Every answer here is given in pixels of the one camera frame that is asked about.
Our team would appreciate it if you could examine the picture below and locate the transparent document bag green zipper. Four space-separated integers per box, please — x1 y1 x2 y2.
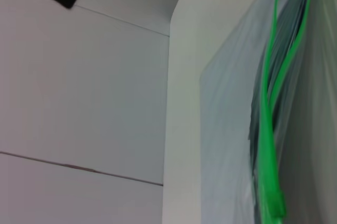
199 0 337 224

